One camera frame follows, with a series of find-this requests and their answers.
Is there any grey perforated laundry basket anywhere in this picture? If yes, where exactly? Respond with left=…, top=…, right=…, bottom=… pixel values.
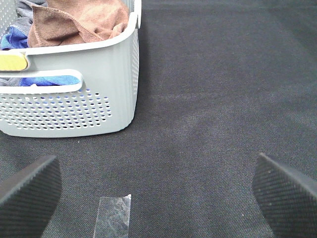
left=0, top=0, right=142, bottom=138

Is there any brown microfibre towel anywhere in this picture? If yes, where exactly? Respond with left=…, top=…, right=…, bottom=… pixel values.
left=28, top=0, right=130, bottom=48

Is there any clear tape strip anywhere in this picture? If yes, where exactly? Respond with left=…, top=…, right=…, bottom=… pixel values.
left=93, top=194, right=131, bottom=238

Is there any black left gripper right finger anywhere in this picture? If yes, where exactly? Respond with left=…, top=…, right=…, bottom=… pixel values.
left=252, top=154, right=317, bottom=238

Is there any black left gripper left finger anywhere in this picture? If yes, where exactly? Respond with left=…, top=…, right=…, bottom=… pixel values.
left=0, top=156, right=61, bottom=238

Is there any black table cloth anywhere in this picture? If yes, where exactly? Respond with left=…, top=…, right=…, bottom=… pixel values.
left=0, top=0, right=317, bottom=238

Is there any grey towel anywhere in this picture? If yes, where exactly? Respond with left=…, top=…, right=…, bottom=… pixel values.
left=11, top=0, right=48, bottom=35

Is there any blue towel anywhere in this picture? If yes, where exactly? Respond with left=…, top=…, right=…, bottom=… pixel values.
left=0, top=26, right=80, bottom=87

